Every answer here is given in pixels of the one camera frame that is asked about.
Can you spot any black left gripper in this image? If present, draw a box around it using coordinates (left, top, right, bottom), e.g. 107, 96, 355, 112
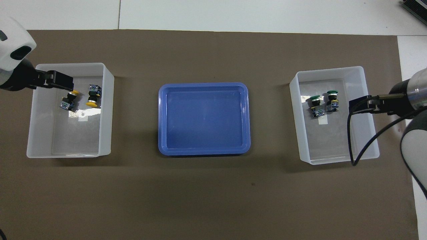
0, 58, 74, 91

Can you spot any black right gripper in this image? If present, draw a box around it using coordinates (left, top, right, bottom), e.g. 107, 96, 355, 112
349, 79, 417, 116

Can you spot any yellow push button switch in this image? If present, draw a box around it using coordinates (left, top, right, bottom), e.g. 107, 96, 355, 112
86, 84, 102, 108
59, 89, 80, 111

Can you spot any green push button switch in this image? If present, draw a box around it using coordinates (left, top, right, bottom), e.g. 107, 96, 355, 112
306, 95, 325, 118
326, 90, 339, 112

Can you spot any translucent white plastic box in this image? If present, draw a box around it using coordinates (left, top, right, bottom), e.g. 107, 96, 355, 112
289, 66, 380, 165
26, 63, 115, 159

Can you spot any black ribbed device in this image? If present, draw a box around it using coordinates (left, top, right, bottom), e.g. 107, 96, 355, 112
400, 0, 427, 17

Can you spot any blue plastic tray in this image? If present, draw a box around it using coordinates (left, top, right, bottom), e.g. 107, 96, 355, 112
158, 82, 251, 156

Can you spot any brown paper mat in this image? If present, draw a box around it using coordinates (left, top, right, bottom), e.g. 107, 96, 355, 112
0, 29, 417, 240

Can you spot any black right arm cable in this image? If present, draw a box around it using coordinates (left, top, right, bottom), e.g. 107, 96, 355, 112
347, 95, 427, 166

